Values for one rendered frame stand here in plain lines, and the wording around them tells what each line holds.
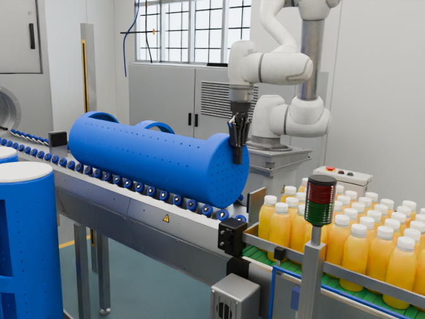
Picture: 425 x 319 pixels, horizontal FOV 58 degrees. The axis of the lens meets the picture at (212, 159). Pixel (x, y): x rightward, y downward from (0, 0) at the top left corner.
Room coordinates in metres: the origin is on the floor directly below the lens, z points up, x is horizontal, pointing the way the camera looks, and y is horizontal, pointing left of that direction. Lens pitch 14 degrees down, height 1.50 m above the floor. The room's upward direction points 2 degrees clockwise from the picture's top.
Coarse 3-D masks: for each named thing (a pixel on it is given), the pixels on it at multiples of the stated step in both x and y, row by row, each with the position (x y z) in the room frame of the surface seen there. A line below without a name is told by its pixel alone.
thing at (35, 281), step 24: (0, 192) 1.39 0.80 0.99; (24, 192) 1.42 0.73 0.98; (48, 192) 1.51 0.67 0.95; (0, 216) 1.59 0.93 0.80; (24, 216) 1.41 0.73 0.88; (48, 216) 1.49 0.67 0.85; (0, 240) 1.58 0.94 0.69; (24, 240) 1.41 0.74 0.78; (48, 240) 1.48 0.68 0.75; (0, 264) 1.57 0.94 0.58; (24, 264) 1.41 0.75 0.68; (48, 264) 1.48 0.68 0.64; (0, 288) 1.40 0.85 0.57; (24, 288) 1.40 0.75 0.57; (48, 288) 1.47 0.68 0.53; (24, 312) 1.40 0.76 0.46; (48, 312) 1.46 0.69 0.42
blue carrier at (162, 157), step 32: (96, 128) 1.75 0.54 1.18; (128, 128) 1.65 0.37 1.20; (160, 128) 1.77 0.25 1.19; (96, 160) 1.72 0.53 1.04; (128, 160) 1.56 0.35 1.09; (160, 160) 1.45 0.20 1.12; (192, 160) 1.36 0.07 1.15; (224, 160) 1.39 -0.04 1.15; (192, 192) 1.37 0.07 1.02; (224, 192) 1.39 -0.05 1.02
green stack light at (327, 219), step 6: (306, 198) 0.83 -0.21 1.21; (306, 204) 0.82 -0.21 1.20; (312, 204) 0.80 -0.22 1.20; (318, 204) 0.79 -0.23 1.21; (324, 204) 0.79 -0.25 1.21; (330, 204) 0.79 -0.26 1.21; (306, 210) 0.82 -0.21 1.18; (312, 210) 0.80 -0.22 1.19; (318, 210) 0.79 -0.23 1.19; (324, 210) 0.79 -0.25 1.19; (330, 210) 0.80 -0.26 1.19; (306, 216) 0.81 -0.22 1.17; (312, 216) 0.80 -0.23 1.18; (318, 216) 0.79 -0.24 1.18; (324, 216) 0.79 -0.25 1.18; (330, 216) 0.80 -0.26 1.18; (312, 222) 0.80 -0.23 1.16; (318, 222) 0.79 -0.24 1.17; (324, 222) 0.79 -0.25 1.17; (330, 222) 0.80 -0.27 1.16
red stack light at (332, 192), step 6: (312, 186) 0.80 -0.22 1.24; (318, 186) 0.79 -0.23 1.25; (324, 186) 0.79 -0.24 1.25; (330, 186) 0.79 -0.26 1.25; (336, 186) 0.81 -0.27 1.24; (306, 192) 0.82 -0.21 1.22; (312, 192) 0.80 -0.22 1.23; (318, 192) 0.79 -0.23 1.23; (324, 192) 0.79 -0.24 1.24; (330, 192) 0.79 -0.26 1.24; (312, 198) 0.80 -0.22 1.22; (318, 198) 0.79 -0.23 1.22; (324, 198) 0.79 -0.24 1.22; (330, 198) 0.79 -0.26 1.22
